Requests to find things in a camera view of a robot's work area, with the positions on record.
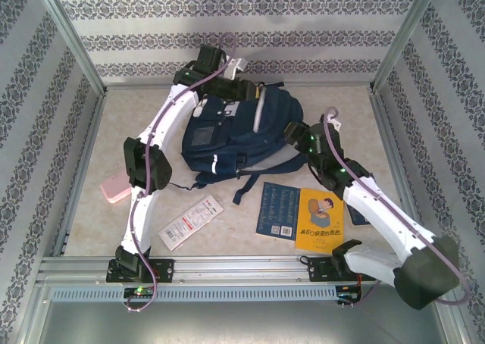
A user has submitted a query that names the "left controller board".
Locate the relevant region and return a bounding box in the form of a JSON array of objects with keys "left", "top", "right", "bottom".
[{"left": 123, "top": 286, "right": 155, "bottom": 299}]

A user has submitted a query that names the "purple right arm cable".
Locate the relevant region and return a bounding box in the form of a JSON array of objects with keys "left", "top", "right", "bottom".
[{"left": 320, "top": 107, "right": 473, "bottom": 308}]

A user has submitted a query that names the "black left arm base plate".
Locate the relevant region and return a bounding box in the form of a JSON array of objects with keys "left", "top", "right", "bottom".
[{"left": 105, "top": 258, "right": 176, "bottom": 284}]

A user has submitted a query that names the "dark blue book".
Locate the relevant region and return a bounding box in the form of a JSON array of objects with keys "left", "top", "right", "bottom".
[
  {"left": 255, "top": 181, "right": 302, "bottom": 241},
  {"left": 346, "top": 203, "right": 371, "bottom": 227}
]

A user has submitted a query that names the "aluminium mounting rail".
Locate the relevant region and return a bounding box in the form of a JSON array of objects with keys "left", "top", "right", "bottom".
[{"left": 36, "top": 255, "right": 450, "bottom": 286}]

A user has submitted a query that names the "grey metal sheet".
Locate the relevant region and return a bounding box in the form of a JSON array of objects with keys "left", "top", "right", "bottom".
[{"left": 22, "top": 283, "right": 467, "bottom": 344}]

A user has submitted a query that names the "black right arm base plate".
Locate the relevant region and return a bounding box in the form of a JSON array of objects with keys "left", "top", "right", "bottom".
[{"left": 306, "top": 255, "right": 378, "bottom": 283}]

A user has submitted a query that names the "right controller board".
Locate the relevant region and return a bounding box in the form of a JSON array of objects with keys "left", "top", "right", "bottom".
[{"left": 335, "top": 290, "right": 363, "bottom": 305}]

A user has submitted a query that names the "controller board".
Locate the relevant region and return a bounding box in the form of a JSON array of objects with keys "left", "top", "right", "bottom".
[
  {"left": 123, "top": 286, "right": 155, "bottom": 299},
  {"left": 335, "top": 290, "right": 363, "bottom": 305}
]

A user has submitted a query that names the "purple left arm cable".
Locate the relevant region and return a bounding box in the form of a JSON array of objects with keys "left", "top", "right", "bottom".
[{"left": 127, "top": 31, "right": 239, "bottom": 314}]

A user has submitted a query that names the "aluminium frame post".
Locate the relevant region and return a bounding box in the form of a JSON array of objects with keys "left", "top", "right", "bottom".
[
  {"left": 32, "top": 0, "right": 109, "bottom": 97},
  {"left": 369, "top": 0, "right": 444, "bottom": 95}
]

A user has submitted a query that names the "aluminium side rail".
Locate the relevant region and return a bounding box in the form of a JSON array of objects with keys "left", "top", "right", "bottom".
[
  {"left": 369, "top": 88, "right": 431, "bottom": 254},
  {"left": 51, "top": 92, "right": 109, "bottom": 258}
]

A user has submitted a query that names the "navy blue backpack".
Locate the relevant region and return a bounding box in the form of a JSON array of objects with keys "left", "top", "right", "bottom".
[{"left": 180, "top": 80, "right": 307, "bottom": 205}]

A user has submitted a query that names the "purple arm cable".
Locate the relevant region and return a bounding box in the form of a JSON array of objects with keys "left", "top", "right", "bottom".
[
  {"left": 320, "top": 107, "right": 473, "bottom": 308},
  {"left": 127, "top": 31, "right": 239, "bottom": 314}
]

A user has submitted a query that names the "yellow cartoon cover book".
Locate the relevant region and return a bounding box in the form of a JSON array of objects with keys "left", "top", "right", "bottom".
[{"left": 294, "top": 187, "right": 345, "bottom": 254}]

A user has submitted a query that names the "white and red stationery package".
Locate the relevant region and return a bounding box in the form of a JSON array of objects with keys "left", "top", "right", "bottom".
[{"left": 158, "top": 194, "right": 224, "bottom": 252}]

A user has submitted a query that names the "grey slotted cable duct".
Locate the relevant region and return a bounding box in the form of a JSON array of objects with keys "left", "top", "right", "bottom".
[{"left": 49, "top": 285, "right": 339, "bottom": 304}]

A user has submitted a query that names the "aluminium back rail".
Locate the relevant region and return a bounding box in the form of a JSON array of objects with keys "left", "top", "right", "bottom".
[{"left": 104, "top": 80, "right": 374, "bottom": 92}]

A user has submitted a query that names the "pink pencil box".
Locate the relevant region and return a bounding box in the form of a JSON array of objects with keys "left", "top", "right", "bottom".
[{"left": 99, "top": 172, "right": 133, "bottom": 205}]

